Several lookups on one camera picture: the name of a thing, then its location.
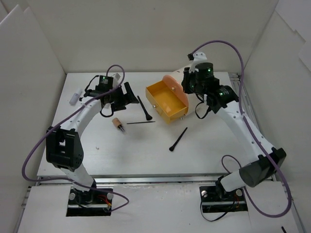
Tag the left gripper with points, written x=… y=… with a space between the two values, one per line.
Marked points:
x=124 y=96

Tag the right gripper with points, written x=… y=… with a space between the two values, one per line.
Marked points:
x=186 y=82

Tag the white blue-print tube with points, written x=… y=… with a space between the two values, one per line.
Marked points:
x=116 y=78

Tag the orange drawer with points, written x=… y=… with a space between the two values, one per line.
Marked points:
x=173 y=82

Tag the cream round drawer organizer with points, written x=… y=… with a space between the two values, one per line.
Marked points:
x=191 y=97

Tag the yellow drawer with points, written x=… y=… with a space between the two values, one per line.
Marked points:
x=165 y=102

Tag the small white lilac tube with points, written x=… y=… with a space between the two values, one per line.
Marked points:
x=75 y=97

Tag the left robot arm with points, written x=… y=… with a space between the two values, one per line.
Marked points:
x=64 y=149

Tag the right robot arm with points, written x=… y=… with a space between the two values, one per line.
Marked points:
x=224 y=102

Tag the black brush near organizer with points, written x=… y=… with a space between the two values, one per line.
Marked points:
x=147 y=115

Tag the thin black eyeliner pencil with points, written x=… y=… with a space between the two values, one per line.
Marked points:
x=141 y=122

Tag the black brush front centre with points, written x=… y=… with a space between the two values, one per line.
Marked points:
x=171 y=148

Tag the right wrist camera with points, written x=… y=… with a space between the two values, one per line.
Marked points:
x=196 y=58

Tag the aluminium rail frame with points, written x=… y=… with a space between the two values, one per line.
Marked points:
x=149 y=178

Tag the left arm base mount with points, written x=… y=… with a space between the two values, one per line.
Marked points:
x=87 y=204

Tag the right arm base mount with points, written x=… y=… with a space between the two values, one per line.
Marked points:
x=215 y=200

